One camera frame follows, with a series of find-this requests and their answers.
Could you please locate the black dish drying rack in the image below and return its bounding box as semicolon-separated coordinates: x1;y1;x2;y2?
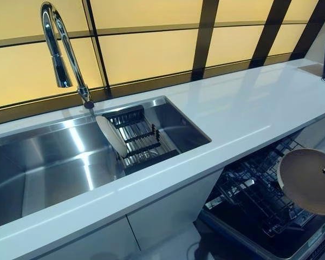
101;105;181;176

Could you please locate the white cabinet door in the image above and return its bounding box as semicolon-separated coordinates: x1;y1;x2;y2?
0;213;142;260
126;167;224;244

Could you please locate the dark wire dishwasher rack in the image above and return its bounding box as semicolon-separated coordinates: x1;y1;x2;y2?
218;137;325;235

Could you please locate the stainless steel sink basin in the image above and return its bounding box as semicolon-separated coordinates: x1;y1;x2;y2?
0;95;213;231

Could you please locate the black built-in dishwasher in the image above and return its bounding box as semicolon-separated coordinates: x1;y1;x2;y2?
197;132;325;260

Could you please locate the thin cable on floor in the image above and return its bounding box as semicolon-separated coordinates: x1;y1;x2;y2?
186;239;204;260

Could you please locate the deep cream plate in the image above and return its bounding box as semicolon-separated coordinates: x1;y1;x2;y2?
276;148;325;216

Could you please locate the chrome gooseneck kitchen faucet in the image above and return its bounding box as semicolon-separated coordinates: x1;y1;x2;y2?
40;1;95;110

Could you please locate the narrow white cabinet panel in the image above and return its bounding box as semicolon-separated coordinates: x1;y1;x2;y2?
300;113;325;150

